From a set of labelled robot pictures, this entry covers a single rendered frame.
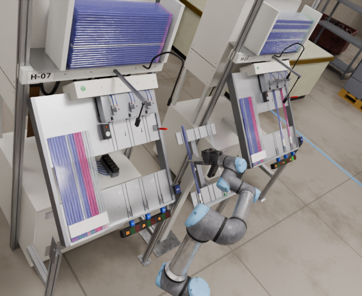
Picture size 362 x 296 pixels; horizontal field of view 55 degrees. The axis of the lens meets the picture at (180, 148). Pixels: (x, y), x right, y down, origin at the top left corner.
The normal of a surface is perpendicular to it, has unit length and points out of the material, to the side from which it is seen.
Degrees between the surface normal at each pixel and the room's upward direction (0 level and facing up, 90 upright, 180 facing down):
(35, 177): 0
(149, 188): 47
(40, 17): 90
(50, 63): 0
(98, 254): 0
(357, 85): 90
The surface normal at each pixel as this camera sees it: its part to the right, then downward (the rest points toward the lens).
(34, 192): 0.32, -0.73
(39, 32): 0.61, 0.64
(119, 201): 0.65, -0.04
